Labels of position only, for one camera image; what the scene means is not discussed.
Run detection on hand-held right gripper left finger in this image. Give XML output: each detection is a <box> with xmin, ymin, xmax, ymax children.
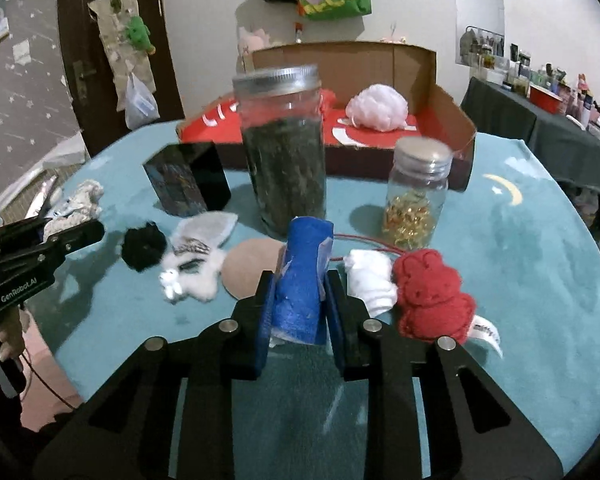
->
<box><xmin>32</xmin><ymin>270</ymin><xmax>277</xmax><ymax>480</ymax></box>

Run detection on black cable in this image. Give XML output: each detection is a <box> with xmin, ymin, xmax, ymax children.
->
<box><xmin>22</xmin><ymin>350</ymin><xmax>83</xmax><ymax>408</ymax></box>

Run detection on white fluffy flower plush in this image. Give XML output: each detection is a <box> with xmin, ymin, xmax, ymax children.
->
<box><xmin>160</xmin><ymin>211</ymin><xmax>239</xmax><ymax>303</ymax></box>

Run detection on beige hanging door organiser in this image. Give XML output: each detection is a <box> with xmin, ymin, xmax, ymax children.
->
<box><xmin>87</xmin><ymin>0</ymin><xmax>156</xmax><ymax>111</ymax></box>

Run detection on metal door handle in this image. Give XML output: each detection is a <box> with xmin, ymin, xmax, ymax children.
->
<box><xmin>72</xmin><ymin>60</ymin><xmax>97</xmax><ymax>103</ymax></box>

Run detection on red knitted hat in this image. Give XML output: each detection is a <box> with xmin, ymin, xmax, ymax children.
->
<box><xmin>391</xmin><ymin>248</ymin><xmax>504</xmax><ymax>359</ymax></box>

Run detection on black pompom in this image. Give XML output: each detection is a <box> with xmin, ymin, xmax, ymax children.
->
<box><xmin>121</xmin><ymin>222</ymin><xmax>167</xmax><ymax>273</ymax></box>

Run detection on round beige coaster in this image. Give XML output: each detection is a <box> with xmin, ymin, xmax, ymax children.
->
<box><xmin>221</xmin><ymin>239</ymin><xmax>286</xmax><ymax>298</ymax></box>

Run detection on thin red cord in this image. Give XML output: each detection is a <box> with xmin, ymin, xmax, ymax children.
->
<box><xmin>332</xmin><ymin>232</ymin><xmax>416</xmax><ymax>261</ymax></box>

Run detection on table with dark cloth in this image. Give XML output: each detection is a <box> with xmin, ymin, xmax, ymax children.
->
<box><xmin>461</xmin><ymin>76</ymin><xmax>600</xmax><ymax>186</ymax></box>

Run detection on pink plush toy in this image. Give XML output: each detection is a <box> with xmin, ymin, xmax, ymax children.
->
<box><xmin>237</xmin><ymin>26</ymin><xmax>273</xmax><ymax>57</ymax></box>

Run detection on row of bottles and jars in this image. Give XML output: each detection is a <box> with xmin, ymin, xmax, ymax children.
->
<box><xmin>459</xmin><ymin>27</ymin><xmax>600</xmax><ymax>141</ymax></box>

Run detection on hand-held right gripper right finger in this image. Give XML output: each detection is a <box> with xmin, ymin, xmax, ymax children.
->
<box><xmin>323</xmin><ymin>270</ymin><xmax>566</xmax><ymax>480</ymax></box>

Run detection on person's left hand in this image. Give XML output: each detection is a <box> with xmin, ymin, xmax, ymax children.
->
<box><xmin>0</xmin><ymin>305</ymin><xmax>33</xmax><ymax>381</ymax></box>

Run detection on small glass jar gold contents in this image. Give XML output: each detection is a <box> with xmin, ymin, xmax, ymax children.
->
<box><xmin>382</xmin><ymin>136</ymin><xmax>454</xmax><ymax>252</ymax></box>

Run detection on white crochet item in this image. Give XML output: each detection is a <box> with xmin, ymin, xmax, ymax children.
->
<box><xmin>42</xmin><ymin>180</ymin><xmax>105</xmax><ymax>236</ymax></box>

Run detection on green plush toy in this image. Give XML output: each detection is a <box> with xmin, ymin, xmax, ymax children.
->
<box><xmin>125</xmin><ymin>16</ymin><xmax>156</xmax><ymax>53</ymax></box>

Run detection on dark brown door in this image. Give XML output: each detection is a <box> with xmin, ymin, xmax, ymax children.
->
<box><xmin>56</xmin><ymin>0</ymin><xmax>186</xmax><ymax>158</ymax></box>

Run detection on clear plastic bag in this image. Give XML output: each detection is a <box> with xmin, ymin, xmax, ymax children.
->
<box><xmin>125</xmin><ymin>74</ymin><xmax>160</xmax><ymax>130</ymax></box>

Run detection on white sock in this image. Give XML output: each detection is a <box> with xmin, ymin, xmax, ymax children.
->
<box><xmin>343</xmin><ymin>249</ymin><xmax>398</xmax><ymax>318</ymax></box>

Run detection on tall glass jar dark contents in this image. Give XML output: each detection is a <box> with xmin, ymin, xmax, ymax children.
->
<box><xmin>231</xmin><ymin>64</ymin><xmax>328</xmax><ymax>238</ymax></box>

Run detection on white mesh bath pouf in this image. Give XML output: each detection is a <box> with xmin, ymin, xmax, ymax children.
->
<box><xmin>345</xmin><ymin>83</ymin><xmax>410</xmax><ymax>132</ymax></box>

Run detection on black printed box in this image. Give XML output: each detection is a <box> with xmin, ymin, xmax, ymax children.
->
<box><xmin>142</xmin><ymin>141</ymin><xmax>232</xmax><ymax>218</ymax></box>

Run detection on cardboard box with red lining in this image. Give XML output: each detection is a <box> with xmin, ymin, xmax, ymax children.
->
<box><xmin>176</xmin><ymin>41</ymin><xmax>477</xmax><ymax>192</ymax></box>

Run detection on red basin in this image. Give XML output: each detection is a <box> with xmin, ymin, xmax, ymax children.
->
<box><xmin>528</xmin><ymin>84</ymin><xmax>566</xmax><ymax>113</ymax></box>

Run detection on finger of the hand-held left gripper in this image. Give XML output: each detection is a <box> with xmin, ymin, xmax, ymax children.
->
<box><xmin>0</xmin><ymin>212</ymin><xmax>56</xmax><ymax>261</ymax></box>
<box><xmin>0</xmin><ymin>218</ymin><xmax>106</xmax><ymax>281</ymax></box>

